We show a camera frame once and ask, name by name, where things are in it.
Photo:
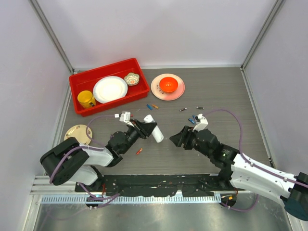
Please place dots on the orange bowl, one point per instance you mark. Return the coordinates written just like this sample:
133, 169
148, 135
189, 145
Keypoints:
168, 84

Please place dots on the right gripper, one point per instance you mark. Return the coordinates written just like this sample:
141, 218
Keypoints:
179, 138

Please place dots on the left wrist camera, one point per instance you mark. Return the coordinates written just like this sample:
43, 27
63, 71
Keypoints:
124, 117

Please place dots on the small flower-shaped bowl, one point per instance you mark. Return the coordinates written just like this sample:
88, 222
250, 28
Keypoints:
132, 79

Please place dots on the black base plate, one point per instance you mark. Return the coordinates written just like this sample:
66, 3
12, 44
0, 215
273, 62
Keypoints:
191, 185

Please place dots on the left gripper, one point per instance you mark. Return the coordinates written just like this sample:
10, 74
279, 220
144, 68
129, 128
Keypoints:
144, 129

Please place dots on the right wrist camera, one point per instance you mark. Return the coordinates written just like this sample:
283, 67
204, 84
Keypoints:
201, 124

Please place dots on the red plastic bin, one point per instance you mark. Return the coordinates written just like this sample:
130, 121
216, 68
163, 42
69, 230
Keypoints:
87, 79

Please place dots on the yellow mug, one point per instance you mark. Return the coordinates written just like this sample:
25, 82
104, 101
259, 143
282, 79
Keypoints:
86, 99

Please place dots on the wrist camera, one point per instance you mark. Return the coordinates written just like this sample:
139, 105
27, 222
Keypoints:
201, 124
124, 117

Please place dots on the pink plate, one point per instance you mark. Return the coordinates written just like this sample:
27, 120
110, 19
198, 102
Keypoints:
157, 92

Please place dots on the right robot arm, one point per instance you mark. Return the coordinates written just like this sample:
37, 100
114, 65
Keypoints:
243, 172

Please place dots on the cream floral plate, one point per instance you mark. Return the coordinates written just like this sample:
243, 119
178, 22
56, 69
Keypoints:
81, 133

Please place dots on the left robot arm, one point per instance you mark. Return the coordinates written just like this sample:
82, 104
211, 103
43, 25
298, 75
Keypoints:
71, 161

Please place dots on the white paper plate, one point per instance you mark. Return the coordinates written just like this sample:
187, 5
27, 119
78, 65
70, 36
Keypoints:
109, 89

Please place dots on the white cable duct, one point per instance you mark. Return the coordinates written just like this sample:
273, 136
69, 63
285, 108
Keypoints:
85, 199

